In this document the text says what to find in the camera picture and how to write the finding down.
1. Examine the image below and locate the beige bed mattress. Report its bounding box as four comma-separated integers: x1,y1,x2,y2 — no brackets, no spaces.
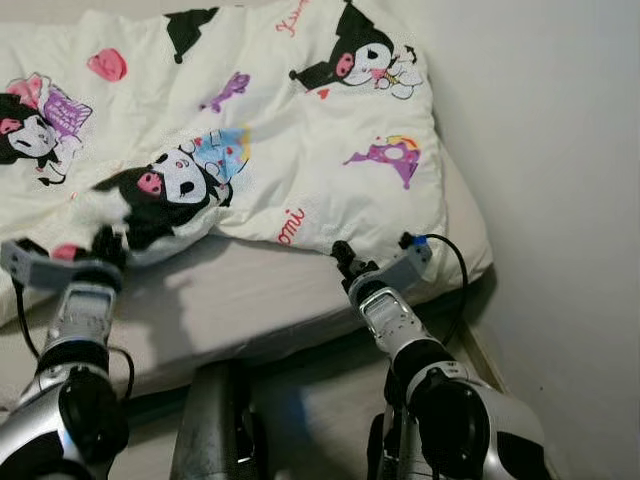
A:
0,130,494,403

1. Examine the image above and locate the silver right robot leg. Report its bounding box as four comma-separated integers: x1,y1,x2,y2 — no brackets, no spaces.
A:
365,408,421,480

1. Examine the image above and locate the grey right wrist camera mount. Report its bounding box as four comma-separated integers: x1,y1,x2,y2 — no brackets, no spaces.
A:
374,237,434,293

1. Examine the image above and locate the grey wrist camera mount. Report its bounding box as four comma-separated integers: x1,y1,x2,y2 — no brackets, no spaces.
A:
0,238,126,293
374,237,434,293

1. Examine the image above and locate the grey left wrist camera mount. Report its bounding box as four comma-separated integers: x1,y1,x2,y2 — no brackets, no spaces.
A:
0,238,126,293

